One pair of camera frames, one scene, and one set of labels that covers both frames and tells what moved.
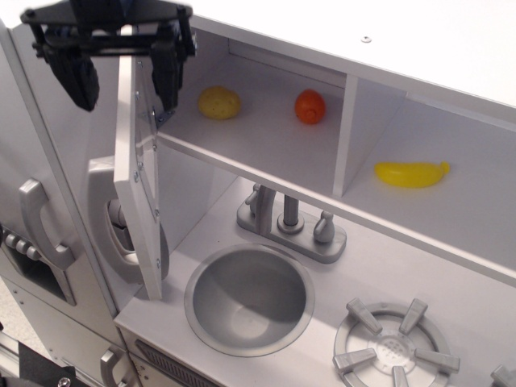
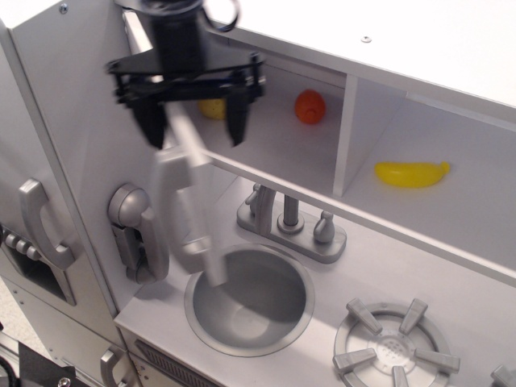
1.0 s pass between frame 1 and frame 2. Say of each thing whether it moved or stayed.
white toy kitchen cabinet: stayed
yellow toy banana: stayed
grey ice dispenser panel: stayed
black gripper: moved
